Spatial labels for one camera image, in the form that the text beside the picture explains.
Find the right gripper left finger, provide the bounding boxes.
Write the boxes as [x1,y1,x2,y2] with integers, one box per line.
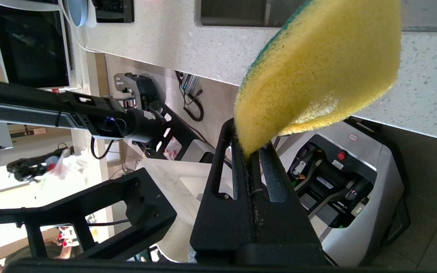
[190,118,259,265]

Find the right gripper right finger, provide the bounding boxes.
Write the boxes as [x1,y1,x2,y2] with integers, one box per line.
[237,142,325,266]

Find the yellow sponge green backing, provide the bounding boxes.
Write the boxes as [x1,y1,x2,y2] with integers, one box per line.
[234,0,403,158]

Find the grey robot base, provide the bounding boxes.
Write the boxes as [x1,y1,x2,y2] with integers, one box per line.
[275,118,411,266]

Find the grey background robot base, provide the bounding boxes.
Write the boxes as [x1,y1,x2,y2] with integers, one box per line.
[113,72,166,114]

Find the stainless steel sink basin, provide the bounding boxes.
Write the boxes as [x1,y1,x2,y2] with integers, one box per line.
[200,0,306,28]

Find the bystander hand red nails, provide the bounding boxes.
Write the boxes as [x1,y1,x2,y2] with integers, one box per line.
[53,226,76,249]

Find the black induction cooktop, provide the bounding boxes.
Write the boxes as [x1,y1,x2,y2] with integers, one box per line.
[91,0,135,24]

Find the pale blue round dish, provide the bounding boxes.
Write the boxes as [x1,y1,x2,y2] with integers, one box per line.
[66,0,89,28]

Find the black glass oven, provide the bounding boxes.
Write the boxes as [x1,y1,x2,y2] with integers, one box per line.
[0,0,72,90]

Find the black background robot frame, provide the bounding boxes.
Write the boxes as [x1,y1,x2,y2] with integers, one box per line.
[143,100,223,163]

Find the coiled black cable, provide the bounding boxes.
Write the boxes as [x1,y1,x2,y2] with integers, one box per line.
[176,71,204,122]

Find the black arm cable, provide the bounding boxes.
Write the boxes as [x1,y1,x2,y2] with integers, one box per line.
[91,137,117,160]

